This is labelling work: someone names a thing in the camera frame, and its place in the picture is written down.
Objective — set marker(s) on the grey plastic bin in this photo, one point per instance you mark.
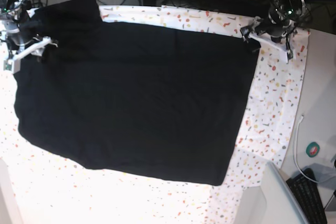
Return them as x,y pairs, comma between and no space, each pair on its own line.
271,202

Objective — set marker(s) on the black t-shirt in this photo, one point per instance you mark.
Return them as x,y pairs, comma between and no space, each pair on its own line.
140,99

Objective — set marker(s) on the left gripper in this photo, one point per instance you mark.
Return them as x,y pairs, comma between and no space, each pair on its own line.
276,32

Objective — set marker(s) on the terrazzo pattern tablecloth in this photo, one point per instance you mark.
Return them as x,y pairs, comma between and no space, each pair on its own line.
40,187

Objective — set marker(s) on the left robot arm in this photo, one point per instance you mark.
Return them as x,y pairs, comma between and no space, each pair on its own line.
283,18

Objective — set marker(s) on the green tape roll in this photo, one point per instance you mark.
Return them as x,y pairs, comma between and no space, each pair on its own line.
313,149

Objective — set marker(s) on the black keyboard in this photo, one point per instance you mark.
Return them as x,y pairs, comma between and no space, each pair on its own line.
307,195

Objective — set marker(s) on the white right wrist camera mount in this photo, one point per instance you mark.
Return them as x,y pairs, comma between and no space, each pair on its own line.
11,59

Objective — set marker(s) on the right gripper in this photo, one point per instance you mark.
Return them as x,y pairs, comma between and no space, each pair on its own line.
18,35

